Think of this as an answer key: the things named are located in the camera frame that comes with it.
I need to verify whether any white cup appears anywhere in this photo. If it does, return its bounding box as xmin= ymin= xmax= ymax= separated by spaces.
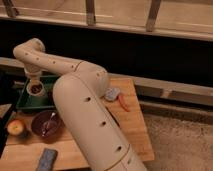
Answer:
xmin=26 ymin=79 xmax=45 ymax=97

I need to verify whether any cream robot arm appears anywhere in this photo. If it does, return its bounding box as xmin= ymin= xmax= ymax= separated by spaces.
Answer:
xmin=13 ymin=38 xmax=148 ymax=171

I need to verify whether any green tray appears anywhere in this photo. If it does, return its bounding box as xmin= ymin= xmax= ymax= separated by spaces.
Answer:
xmin=16 ymin=75 xmax=58 ymax=113

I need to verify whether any metal spoon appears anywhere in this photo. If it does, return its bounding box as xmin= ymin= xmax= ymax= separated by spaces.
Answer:
xmin=42 ymin=112 xmax=56 ymax=136

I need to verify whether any dark purple bowl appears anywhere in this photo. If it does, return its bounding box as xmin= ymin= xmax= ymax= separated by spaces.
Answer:
xmin=31 ymin=110 xmax=62 ymax=138

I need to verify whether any red yellow apple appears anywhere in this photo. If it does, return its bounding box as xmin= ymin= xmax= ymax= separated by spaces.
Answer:
xmin=7 ymin=119 xmax=26 ymax=136

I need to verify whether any grey blue crumpled cloth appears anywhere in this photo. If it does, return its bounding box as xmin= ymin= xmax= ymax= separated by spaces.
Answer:
xmin=104 ymin=87 xmax=120 ymax=101

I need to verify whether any wooden table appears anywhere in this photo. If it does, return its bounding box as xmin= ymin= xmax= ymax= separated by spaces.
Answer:
xmin=0 ymin=78 xmax=154 ymax=171

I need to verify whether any blue sponge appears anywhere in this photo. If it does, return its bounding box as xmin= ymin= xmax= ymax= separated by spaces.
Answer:
xmin=36 ymin=148 xmax=58 ymax=171

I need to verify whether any orange carrot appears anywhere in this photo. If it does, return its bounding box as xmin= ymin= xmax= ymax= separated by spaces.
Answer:
xmin=118 ymin=93 xmax=130 ymax=112

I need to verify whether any metal railing frame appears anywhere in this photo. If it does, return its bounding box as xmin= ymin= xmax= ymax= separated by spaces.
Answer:
xmin=0 ymin=0 xmax=213 ymax=42

